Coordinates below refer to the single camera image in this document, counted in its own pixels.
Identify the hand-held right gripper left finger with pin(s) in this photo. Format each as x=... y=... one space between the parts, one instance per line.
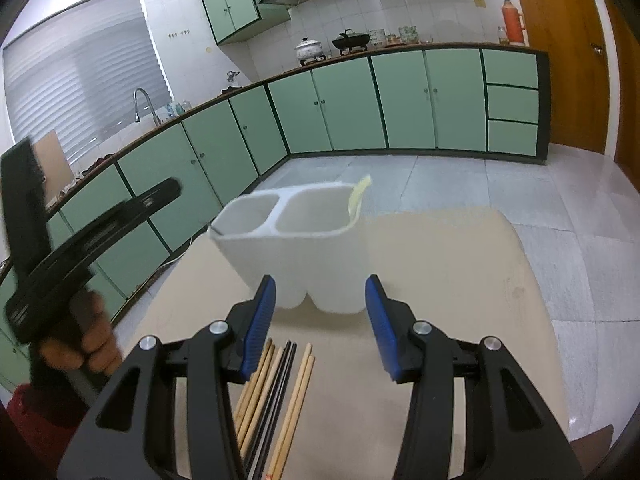
x=257 y=330

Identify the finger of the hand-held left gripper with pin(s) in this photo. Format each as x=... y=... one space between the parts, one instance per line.
x=125 y=220

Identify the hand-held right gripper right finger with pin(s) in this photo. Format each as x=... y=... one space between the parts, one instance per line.
x=382 y=330

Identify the black chopstick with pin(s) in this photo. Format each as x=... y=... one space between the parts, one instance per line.
x=270 y=392
x=276 y=400

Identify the reddish brown chopstick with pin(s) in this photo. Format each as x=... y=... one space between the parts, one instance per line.
x=262 y=400

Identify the wooden chopstick red patterned end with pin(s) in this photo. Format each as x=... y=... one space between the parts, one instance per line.
x=299 y=400
x=292 y=400

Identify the white two-compartment utensil holder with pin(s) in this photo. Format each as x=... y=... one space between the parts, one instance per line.
x=300 y=260

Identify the person's left forearm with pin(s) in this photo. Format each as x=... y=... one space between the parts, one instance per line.
x=35 y=425

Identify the person's left hand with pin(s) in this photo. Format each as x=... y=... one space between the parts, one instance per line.
x=97 y=345

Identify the brown cardboard sheet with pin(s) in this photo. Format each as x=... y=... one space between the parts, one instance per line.
x=50 y=160

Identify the steel kitchen faucet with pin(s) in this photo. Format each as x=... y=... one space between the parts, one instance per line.
x=145 y=97

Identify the bottles beside sink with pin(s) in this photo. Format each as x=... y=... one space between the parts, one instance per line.
x=180 y=107

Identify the pale yellow plastic fork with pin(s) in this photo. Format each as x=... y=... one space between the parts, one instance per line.
x=357 y=195

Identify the white window blind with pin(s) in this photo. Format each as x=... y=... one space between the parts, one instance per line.
x=90 y=75

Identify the steel kettle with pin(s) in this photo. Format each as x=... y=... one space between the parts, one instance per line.
x=233 y=78

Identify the green lower kitchen cabinets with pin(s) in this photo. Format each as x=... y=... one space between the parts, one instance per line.
x=350 y=105

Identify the green kitchen cabinets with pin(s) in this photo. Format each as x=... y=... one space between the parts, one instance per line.
x=350 y=105
x=230 y=5

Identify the green upper kitchen cabinets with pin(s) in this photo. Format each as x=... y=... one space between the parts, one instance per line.
x=230 y=5

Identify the white cooking pot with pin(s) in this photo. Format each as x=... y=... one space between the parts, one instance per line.
x=309 y=50

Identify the black wok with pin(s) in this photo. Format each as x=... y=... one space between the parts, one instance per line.
x=351 y=40

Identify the stack of bowls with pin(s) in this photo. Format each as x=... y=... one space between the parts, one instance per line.
x=376 y=37

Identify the patterned bowls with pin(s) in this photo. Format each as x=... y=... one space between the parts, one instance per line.
x=408 y=35

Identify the glass jar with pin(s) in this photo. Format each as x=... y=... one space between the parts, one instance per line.
x=502 y=36

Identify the orange thermos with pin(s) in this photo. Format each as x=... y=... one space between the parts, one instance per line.
x=512 y=22

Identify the wall hooks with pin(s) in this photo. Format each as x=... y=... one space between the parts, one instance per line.
x=178 y=34

